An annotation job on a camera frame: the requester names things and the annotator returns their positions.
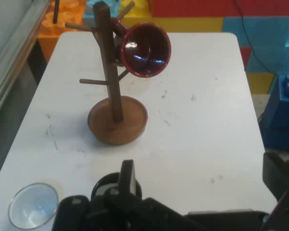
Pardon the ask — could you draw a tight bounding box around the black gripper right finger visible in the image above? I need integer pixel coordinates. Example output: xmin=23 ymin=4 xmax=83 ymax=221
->
xmin=260 ymin=152 xmax=289 ymax=231

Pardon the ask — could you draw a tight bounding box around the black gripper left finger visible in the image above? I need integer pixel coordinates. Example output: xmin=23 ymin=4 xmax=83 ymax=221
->
xmin=52 ymin=159 xmax=198 ymax=231

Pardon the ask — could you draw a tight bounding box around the dark red enamel mug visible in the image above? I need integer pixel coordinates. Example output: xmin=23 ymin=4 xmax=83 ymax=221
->
xmin=110 ymin=18 xmax=172 ymax=79

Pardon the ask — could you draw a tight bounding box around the black round cup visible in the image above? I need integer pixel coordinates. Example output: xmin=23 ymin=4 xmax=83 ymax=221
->
xmin=91 ymin=172 xmax=143 ymax=200

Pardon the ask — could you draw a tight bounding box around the dark blue foam brick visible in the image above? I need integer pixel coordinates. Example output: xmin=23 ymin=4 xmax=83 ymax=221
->
xmin=258 ymin=73 xmax=289 ymax=153

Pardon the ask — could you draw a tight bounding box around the small yellow foam block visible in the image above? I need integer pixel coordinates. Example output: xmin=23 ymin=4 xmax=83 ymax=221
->
xmin=245 ymin=71 xmax=277 ymax=95

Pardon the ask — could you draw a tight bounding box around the brown wooden mug tree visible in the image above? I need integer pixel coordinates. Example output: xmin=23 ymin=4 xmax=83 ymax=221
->
xmin=65 ymin=1 xmax=149 ymax=146

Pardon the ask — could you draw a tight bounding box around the small red foam block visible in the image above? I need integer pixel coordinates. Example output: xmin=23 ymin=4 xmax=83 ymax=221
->
xmin=239 ymin=46 xmax=253 ymax=71

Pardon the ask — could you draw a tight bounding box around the light blue foam block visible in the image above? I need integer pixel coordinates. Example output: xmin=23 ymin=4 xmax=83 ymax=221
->
xmin=222 ymin=16 xmax=289 ymax=73

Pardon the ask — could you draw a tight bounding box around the orange foam block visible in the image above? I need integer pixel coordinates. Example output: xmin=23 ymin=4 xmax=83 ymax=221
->
xmin=37 ymin=0 xmax=88 ymax=64

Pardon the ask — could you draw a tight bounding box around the long yellow foam block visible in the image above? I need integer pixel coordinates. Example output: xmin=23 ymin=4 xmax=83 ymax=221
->
xmin=119 ymin=0 xmax=224 ymax=33

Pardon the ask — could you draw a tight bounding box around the large red foam block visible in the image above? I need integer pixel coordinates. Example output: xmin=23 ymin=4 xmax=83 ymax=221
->
xmin=151 ymin=0 xmax=289 ymax=18

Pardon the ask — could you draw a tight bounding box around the black upright rod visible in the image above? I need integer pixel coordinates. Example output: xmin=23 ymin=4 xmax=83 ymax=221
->
xmin=53 ymin=0 xmax=60 ymax=24

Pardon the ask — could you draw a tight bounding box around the thin black cable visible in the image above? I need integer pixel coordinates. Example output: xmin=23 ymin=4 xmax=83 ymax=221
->
xmin=233 ymin=0 xmax=278 ymax=76

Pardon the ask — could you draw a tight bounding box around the grey aluminium frame rail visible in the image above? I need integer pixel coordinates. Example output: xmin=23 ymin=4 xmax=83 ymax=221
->
xmin=0 ymin=0 xmax=52 ymax=127

